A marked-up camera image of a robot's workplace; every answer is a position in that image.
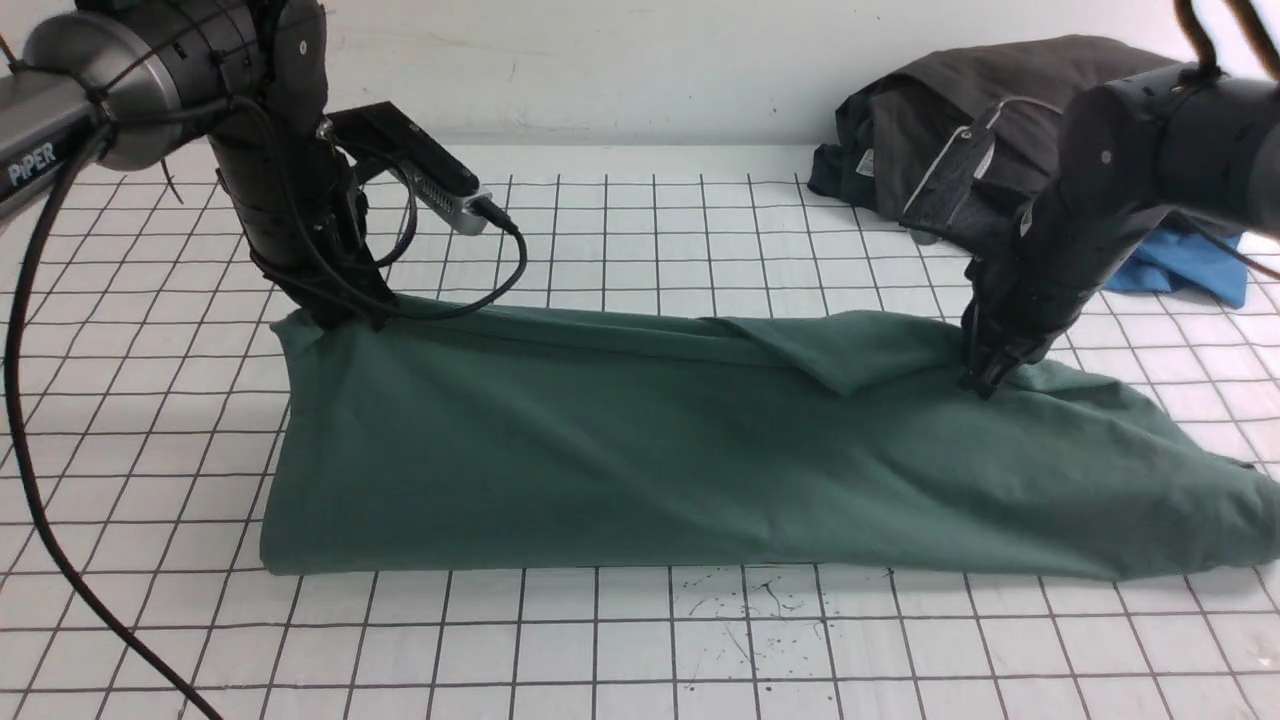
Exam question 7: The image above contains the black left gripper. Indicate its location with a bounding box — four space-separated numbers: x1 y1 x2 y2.
212 126 398 331

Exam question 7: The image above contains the dark grey crumpled garment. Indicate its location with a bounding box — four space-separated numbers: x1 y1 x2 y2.
806 35 1172 222

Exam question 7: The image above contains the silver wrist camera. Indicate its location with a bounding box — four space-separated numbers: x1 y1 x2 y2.
326 102 492 236
899 96 1062 255

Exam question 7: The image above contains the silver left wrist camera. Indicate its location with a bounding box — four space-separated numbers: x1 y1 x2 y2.
326 102 492 236

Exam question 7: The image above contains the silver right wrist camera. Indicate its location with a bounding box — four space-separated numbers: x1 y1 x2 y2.
899 96 1062 255

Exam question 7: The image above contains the blue crumpled garment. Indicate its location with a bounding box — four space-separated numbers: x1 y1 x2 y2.
1103 229 1249 309

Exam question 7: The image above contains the black left camera cable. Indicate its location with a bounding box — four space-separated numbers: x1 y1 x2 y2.
236 95 529 323

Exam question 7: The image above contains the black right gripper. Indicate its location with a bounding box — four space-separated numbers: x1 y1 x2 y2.
959 195 1151 400

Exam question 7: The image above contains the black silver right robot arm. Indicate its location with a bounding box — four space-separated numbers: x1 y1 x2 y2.
961 67 1279 398

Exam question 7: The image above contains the white grid-pattern table cloth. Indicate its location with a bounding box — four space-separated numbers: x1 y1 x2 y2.
1 145 1279 719

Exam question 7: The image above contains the green long-sleeve shirt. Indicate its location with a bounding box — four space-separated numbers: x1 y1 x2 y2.
260 307 1277 582

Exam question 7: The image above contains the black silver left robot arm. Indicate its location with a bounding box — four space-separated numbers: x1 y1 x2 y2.
3 1 398 329

